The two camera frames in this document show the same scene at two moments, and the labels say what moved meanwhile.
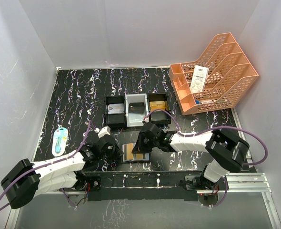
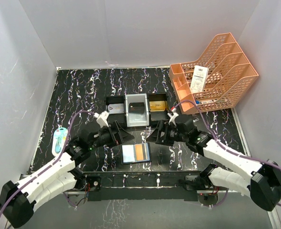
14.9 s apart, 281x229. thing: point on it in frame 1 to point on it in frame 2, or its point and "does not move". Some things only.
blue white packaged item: [59, 141] does not move
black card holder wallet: [127, 156] does not move
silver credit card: [117, 108] does not move
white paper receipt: [198, 79] does not move
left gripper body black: [113, 154] to [105, 138]
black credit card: [136, 108] does not move
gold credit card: [127, 155] to [139, 152]
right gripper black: [139, 147] to [156, 136]
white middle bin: [136, 119] does not move
